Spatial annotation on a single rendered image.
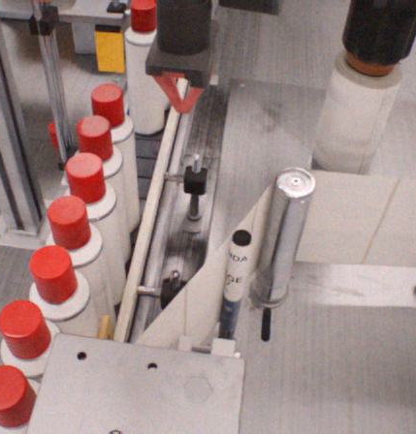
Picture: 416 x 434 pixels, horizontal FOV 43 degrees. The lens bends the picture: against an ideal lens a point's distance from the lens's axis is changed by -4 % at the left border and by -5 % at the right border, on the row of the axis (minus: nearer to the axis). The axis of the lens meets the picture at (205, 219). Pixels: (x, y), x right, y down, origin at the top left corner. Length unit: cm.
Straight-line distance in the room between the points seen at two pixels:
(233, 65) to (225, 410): 84
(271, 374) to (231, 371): 30
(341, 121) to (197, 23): 23
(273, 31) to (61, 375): 97
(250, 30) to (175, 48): 61
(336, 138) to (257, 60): 41
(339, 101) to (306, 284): 22
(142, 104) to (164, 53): 21
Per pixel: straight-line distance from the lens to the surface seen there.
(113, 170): 54
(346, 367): 62
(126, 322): 58
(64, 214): 45
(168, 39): 57
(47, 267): 42
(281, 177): 51
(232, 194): 74
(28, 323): 40
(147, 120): 80
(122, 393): 30
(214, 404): 30
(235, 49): 111
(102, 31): 60
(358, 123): 69
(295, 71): 107
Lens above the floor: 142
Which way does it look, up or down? 50 degrees down
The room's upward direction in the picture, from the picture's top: 4 degrees clockwise
